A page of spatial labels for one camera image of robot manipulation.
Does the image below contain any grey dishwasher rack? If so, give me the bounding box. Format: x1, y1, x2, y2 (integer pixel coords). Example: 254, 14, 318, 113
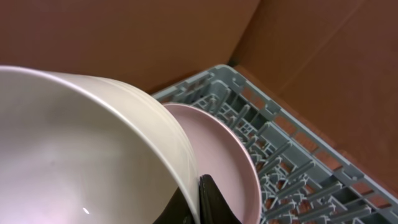
154, 65, 397, 223

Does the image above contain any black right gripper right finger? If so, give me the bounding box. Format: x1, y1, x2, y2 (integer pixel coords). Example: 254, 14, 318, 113
199, 174, 241, 224

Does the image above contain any pale green bowl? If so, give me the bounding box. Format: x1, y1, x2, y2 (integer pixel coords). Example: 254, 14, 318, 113
1, 66, 200, 223

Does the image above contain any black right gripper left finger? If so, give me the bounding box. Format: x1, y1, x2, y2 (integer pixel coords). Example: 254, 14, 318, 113
154, 188, 195, 224

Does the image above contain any pink round plate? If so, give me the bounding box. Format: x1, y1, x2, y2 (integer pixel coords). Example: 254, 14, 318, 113
164, 103, 262, 224

